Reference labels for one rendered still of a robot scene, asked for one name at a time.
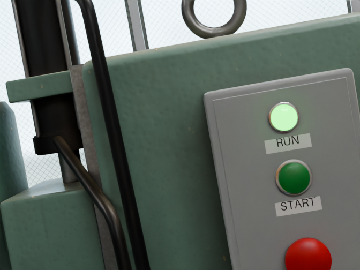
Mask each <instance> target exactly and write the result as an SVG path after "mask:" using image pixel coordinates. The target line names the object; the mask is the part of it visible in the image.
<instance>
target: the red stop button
mask: <svg viewBox="0 0 360 270"><path fill-rule="evenodd" d="M285 265H286V268H287V270H330V269H331V265H332V257H331V254H330V252H329V250H328V248H327V247H326V246H325V245H324V244H323V243H322V242H321V241H319V240H317V239H315V238H301V239H298V240H297V241H295V242H293V243H292V244H291V246H290V247H289V248H288V249H287V252H286V255H285Z"/></svg>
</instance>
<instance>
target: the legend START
mask: <svg viewBox="0 0 360 270"><path fill-rule="evenodd" d="M275 209H276V215H277V216H284V215H290V214H297V213H304V212H310V211H317V210H321V209H322V206H321V200H320V196H318V197H311V198H305V199H298V200H292V201H285V202H279V203H275Z"/></svg>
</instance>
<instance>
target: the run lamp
mask: <svg viewBox="0 0 360 270"><path fill-rule="evenodd" d="M268 120H269V123H270V125H271V127H272V128H273V129H274V130H276V131H277V132H281V133H287V132H290V131H292V130H293V129H294V128H295V127H296V126H297V125H298V122H299V112H298V110H297V109H296V107H295V106H294V105H292V104H291V103H288V102H280V103H278V104H276V105H274V106H273V107H272V108H271V110H270V111H269V115H268Z"/></svg>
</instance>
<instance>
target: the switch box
mask: <svg viewBox="0 0 360 270"><path fill-rule="evenodd" d="M203 101H204V106H205V113H206V119H207V125H208V131H209V137H210V141H211V147H212V153H213V159H214V165H215V172H216V177H217V184H218V188H219V194H220V200H221V206H222V212H223V218H224V225H225V228H226V234H227V241H228V246H229V253H230V259H231V265H232V270H287V268H286V265H285V255H286V252H287V249H288V248H289V247H290V246H291V244H292V243H293V242H295V241H297V240H298V239H301V238H315V239H317V240H319V241H321V242H322V243H323V244H324V245H325V246H326V247H327V248H328V250H329V252H330V254H331V257H332V265H331V269H330V270H360V113H359V106H358V99H357V93H356V86H355V80H354V73H353V71H352V70H351V69H349V68H342V69H337V70H330V71H325V72H318V73H313V74H306V75H303V76H296V77H291V78H284V79H279V80H272V81H267V82H260V83H257V84H250V85H245V86H238V87H233V88H226V89H221V90H217V91H210V92H207V93H205V94H204V98H203ZM280 102H288V103H291V104H292V105H294V106H295V107H296V109H297V110H298V112H299V122H298V125H297V126H296V127H295V128H294V129H293V130H292V131H290V132H287V133H281V132H277V131H276V130H274V129H273V128H272V127H271V125H270V123H269V120H268V115H269V111H270V110H271V108H272V107H273V106H274V105H276V104H278V103H280ZM307 133H309V134H310V138H311V144H312V147H307V148H300V149H294V150H290V151H284V152H277V153H271V154H266V148H265V142H264V141H265V140H272V139H278V138H284V137H291V136H297V135H301V134H307ZM292 159H296V160H300V161H303V162H304V163H306V164H307V165H308V166H309V168H310V170H311V172H312V183H311V186H310V187H309V189H308V190H307V191H306V192H304V193H303V194H301V195H298V196H290V195H287V194H285V193H283V192H282V191H281V190H280V189H279V188H278V186H277V184H276V181H275V174H276V171H277V169H278V167H279V166H280V165H281V164H282V163H283V162H285V161H287V160H292ZM318 196H320V200H321V206H322V209H321V210H317V211H310V212H304V213H297V214H290V215H284V216H277V215H276V209H275V203H281V202H285V201H292V200H298V199H305V198H311V197H318Z"/></svg>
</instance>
